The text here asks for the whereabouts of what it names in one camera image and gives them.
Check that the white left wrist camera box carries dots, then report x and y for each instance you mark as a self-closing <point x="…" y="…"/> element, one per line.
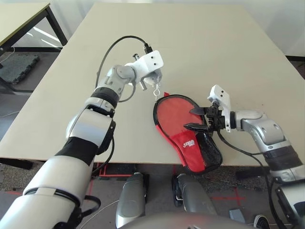
<point x="152" y="62"/>

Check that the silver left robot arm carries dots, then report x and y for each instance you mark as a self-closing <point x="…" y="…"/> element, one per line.
<point x="93" y="124"/>

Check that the grey robot left leg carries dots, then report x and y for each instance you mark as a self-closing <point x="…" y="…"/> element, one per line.
<point x="131" y="195"/>

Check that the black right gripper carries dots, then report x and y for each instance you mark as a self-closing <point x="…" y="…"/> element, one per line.
<point x="214" y="118"/>

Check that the grey robot right leg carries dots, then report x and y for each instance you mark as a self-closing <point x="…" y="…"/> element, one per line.
<point x="195" y="195"/>

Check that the grey robot torso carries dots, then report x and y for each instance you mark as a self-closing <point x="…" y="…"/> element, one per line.
<point x="176" y="221"/>

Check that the grey robot leg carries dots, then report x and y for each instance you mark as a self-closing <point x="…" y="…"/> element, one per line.
<point x="131" y="195"/>
<point x="195" y="195"/>

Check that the dark foam floor mat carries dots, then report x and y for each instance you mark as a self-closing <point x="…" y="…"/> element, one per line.
<point x="16" y="68"/>

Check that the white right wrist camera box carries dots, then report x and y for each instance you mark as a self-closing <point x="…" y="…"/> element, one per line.
<point x="222" y="97"/>

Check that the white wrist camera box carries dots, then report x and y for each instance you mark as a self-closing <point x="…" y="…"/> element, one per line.
<point x="152" y="62"/>
<point x="222" y="97"/>

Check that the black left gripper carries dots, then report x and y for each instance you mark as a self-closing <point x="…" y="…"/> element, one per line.
<point x="143" y="86"/>

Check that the black white sneaker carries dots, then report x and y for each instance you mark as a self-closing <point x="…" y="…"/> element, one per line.
<point x="261" y="221"/>

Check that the black red paddle case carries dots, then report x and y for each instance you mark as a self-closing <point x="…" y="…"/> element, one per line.
<point x="188" y="152"/>

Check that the grey floor pedal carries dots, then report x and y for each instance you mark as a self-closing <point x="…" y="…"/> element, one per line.
<point x="237" y="214"/>

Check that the speckled grey floor mat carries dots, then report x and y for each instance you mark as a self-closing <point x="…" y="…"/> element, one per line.
<point x="12" y="179"/>
<point x="226" y="176"/>

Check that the side table with black frame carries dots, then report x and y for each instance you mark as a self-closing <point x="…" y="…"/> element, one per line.
<point x="19" y="21"/>

